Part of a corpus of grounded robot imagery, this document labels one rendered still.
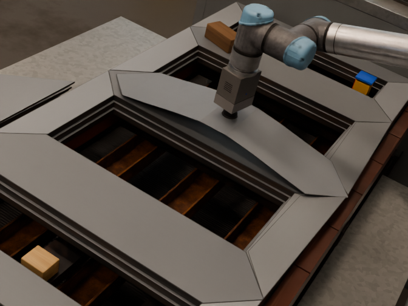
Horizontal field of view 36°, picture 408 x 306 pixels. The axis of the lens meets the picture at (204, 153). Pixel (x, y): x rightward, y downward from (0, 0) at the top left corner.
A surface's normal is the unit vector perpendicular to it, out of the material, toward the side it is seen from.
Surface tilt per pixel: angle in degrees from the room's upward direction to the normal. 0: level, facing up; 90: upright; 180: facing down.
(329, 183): 9
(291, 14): 90
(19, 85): 0
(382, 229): 0
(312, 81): 0
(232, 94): 90
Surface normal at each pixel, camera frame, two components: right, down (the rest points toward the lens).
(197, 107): 0.07, -0.84
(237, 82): -0.66, 0.33
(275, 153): 0.37, -0.67
